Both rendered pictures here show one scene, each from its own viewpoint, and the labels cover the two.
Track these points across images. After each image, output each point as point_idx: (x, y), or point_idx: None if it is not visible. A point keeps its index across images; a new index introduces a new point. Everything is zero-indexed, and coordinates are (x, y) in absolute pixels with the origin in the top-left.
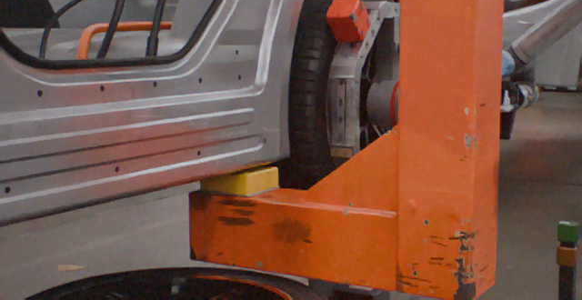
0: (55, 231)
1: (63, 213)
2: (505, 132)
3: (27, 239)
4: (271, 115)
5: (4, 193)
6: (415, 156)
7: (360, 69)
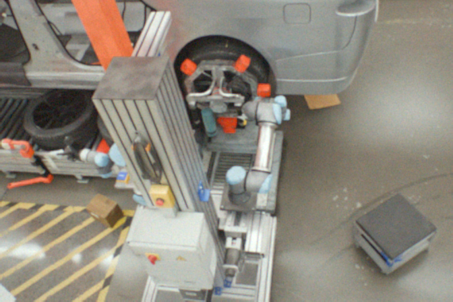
0: None
1: None
2: (255, 123)
3: None
4: None
5: (81, 85)
6: None
7: (189, 83)
